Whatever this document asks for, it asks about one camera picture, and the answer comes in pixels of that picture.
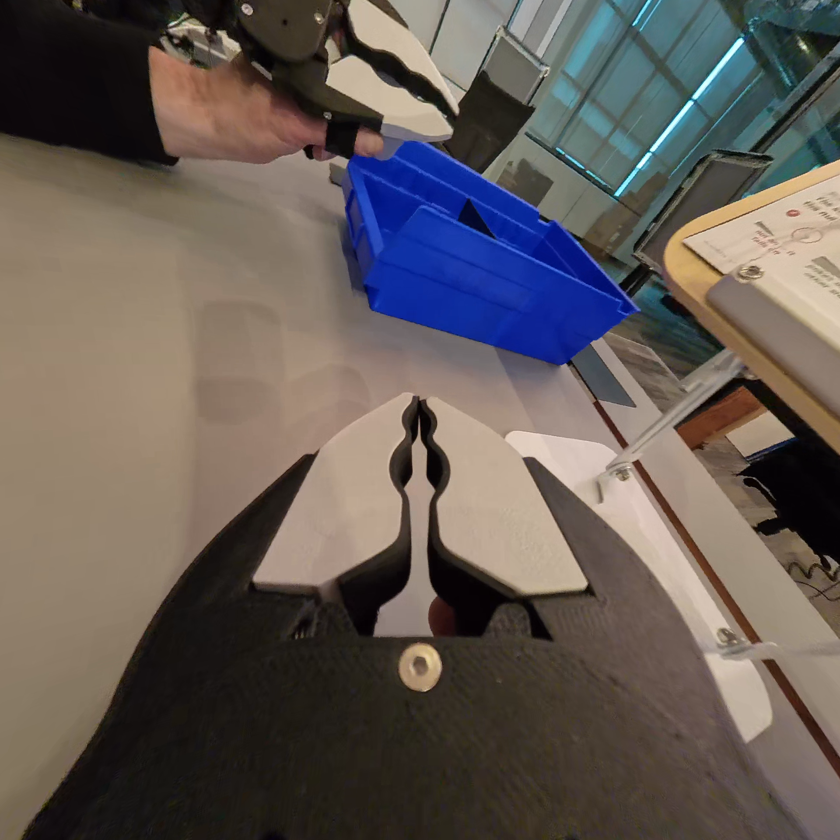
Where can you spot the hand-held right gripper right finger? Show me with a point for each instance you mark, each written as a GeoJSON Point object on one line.
{"type": "Point", "coordinates": [499, 518]}

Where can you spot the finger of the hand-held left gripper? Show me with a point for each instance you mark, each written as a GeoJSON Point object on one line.
{"type": "Point", "coordinates": [367, 85]}
{"type": "Point", "coordinates": [400, 39]}

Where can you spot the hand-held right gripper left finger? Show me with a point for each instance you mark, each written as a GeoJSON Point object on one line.
{"type": "Point", "coordinates": [315, 525]}

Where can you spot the blue plastic bin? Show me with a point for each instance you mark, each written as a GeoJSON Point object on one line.
{"type": "Point", "coordinates": [472, 289]}

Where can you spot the person's left forearm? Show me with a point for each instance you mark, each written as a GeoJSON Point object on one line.
{"type": "Point", "coordinates": [65, 65]}

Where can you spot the person's left hand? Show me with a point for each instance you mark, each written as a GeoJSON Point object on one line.
{"type": "Point", "coordinates": [223, 111]}

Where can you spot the person's right hand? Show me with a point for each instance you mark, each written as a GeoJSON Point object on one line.
{"type": "Point", "coordinates": [441, 617]}

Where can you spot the wooden board document stand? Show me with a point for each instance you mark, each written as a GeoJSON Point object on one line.
{"type": "Point", "coordinates": [571, 466]}

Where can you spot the white flat board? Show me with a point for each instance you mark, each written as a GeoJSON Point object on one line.
{"type": "Point", "coordinates": [761, 433]}

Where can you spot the black bag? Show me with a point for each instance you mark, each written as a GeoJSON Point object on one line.
{"type": "Point", "coordinates": [800, 499]}

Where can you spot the printed instruction sheet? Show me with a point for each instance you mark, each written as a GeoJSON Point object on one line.
{"type": "Point", "coordinates": [754, 223]}

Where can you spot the black case with metal frame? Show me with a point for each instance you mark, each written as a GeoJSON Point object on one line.
{"type": "Point", "coordinates": [709, 197]}
{"type": "Point", "coordinates": [518, 59]}

